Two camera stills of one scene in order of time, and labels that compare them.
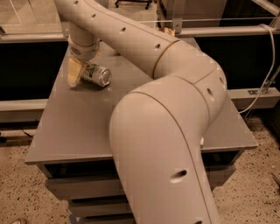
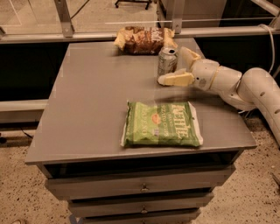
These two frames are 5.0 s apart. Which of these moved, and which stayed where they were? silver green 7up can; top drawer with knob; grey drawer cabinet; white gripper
Moved: silver green 7up can; white gripper
Stayed: top drawer with knob; grey drawer cabinet
